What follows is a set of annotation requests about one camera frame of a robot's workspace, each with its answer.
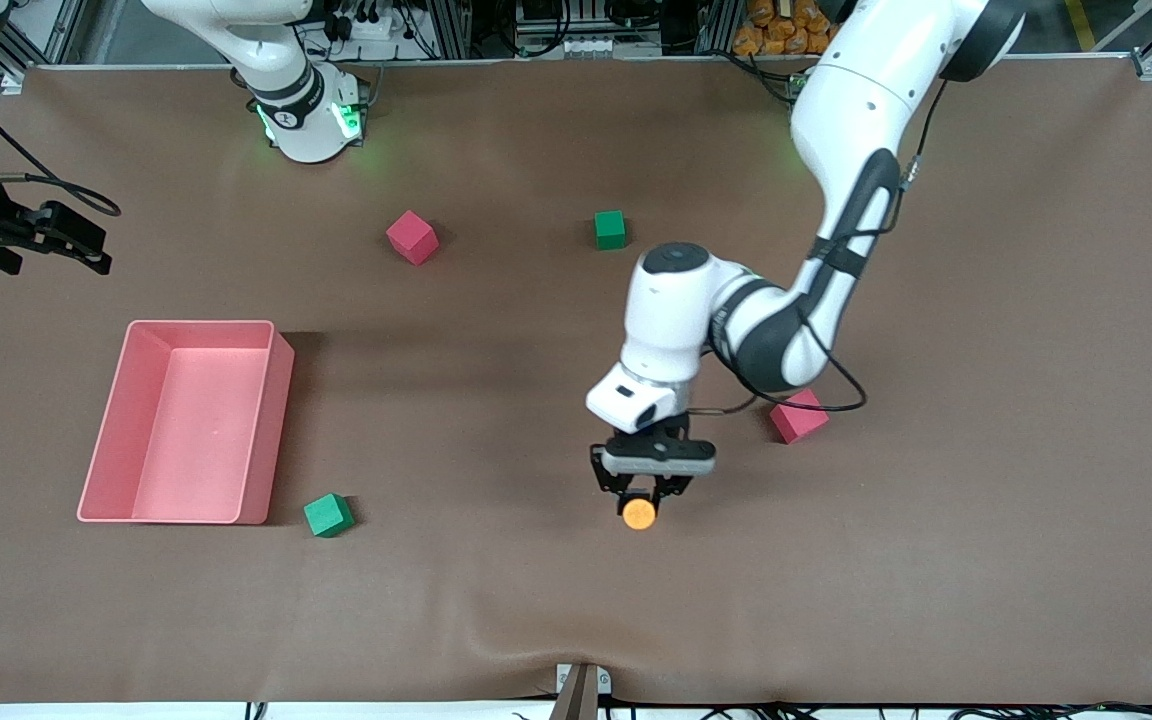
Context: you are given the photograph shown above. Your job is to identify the brown table mat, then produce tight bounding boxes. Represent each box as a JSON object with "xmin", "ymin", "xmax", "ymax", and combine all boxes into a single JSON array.
[{"xmin": 0, "ymin": 55, "xmax": 1152, "ymax": 706}]

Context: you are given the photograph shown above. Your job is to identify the pink foam cube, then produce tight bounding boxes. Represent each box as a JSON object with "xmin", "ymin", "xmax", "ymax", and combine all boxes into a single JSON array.
[
  {"xmin": 385, "ymin": 210, "xmax": 440, "ymax": 267},
  {"xmin": 769, "ymin": 388, "xmax": 831, "ymax": 445}
]

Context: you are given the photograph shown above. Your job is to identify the pink plastic tray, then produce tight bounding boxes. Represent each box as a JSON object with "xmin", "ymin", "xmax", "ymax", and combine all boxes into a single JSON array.
[{"xmin": 76, "ymin": 319, "xmax": 296, "ymax": 526}]

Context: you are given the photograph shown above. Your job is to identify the white power strip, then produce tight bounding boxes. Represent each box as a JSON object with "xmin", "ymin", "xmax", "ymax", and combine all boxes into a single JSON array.
[{"xmin": 331, "ymin": 8, "xmax": 399, "ymax": 43}]

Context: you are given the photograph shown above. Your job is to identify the long white socket strip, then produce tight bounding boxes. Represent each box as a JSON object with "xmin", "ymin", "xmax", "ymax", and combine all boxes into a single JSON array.
[{"xmin": 519, "ymin": 36, "xmax": 664, "ymax": 58}]

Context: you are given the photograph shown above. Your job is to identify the bag of orange items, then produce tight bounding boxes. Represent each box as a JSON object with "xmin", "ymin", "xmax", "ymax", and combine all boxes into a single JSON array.
[{"xmin": 732, "ymin": 0, "xmax": 842, "ymax": 58}]

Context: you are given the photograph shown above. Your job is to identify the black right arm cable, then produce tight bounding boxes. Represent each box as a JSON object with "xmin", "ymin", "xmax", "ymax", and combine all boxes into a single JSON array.
[{"xmin": 0, "ymin": 65, "xmax": 123, "ymax": 217}]

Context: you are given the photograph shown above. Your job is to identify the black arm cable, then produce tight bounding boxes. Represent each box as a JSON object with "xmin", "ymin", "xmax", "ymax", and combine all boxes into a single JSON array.
[
  {"xmin": 0, "ymin": 65, "xmax": 123, "ymax": 217},
  {"xmin": 691, "ymin": 75, "xmax": 949, "ymax": 415}
]

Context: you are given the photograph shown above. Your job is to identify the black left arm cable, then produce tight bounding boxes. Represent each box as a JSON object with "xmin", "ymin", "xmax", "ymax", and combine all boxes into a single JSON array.
[{"xmin": 691, "ymin": 75, "xmax": 949, "ymax": 415}]

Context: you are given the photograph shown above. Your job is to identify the aluminium camera stand post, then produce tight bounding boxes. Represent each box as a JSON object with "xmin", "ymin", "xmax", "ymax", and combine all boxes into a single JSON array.
[{"xmin": 549, "ymin": 662, "xmax": 613, "ymax": 720}]

